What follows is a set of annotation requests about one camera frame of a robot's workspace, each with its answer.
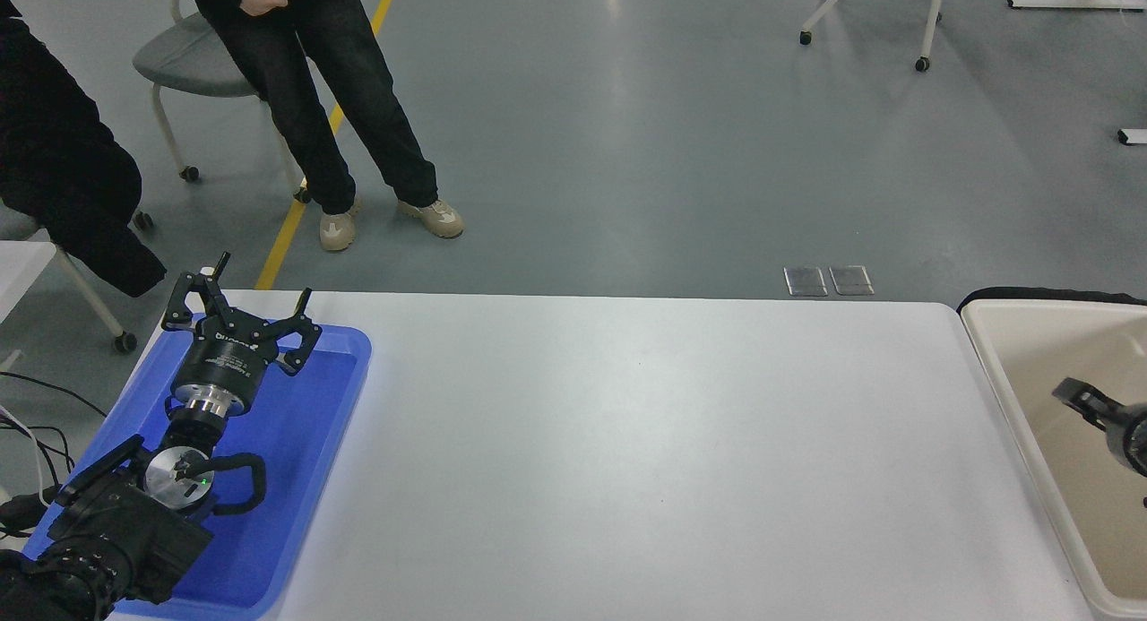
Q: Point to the blue plastic tray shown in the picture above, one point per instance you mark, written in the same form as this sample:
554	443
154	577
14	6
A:
296	442

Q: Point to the person's left beige shoe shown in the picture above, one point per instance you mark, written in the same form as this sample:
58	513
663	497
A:
435	218

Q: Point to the white frame wheeled chair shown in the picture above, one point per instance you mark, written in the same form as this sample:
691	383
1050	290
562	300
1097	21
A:
927	12

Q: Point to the white side table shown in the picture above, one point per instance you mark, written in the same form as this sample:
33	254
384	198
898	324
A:
20	271

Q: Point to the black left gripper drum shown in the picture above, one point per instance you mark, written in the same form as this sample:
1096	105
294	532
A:
224	361

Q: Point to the person's beige shoe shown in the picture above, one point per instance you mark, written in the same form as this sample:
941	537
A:
338	231
435	218

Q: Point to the large pale bin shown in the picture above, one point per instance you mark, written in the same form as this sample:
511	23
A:
1039	370

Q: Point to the grey seat wheeled chair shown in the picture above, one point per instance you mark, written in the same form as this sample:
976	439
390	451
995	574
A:
90	298
184	61

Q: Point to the person's right beige shoe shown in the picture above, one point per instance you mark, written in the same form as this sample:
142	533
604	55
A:
338	231

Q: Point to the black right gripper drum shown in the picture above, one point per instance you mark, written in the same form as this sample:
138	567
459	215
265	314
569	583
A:
1134	437

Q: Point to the person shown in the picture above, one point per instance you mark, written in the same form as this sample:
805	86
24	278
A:
63	155
296	92

